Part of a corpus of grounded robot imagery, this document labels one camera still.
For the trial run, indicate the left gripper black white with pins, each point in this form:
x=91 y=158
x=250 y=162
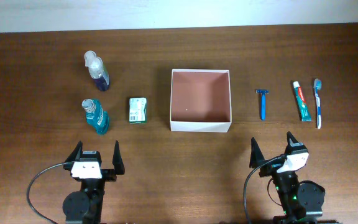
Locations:
x=110 y=175

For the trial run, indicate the blue white toothbrush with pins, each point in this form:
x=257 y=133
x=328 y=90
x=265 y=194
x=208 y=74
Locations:
x=317 y=86

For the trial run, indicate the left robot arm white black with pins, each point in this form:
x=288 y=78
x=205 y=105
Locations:
x=85 y=205

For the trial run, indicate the teal mouthwash bottle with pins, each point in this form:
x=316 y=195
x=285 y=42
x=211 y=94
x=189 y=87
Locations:
x=96 y=116

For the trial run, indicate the green red toothpaste tube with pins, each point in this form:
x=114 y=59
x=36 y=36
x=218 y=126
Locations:
x=302 y=106

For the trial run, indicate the blue disposable razor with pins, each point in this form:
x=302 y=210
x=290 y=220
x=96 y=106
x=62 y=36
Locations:
x=262 y=93

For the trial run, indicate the white open cardboard box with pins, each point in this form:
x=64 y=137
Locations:
x=200 y=101

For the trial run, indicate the green white soap packet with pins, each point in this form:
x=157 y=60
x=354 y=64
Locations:
x=137 y=110

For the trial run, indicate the dark blue pump bottle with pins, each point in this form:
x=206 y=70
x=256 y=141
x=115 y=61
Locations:
x=97 y=70

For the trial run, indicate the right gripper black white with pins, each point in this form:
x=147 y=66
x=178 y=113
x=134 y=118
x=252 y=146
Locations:
x=270 y=166

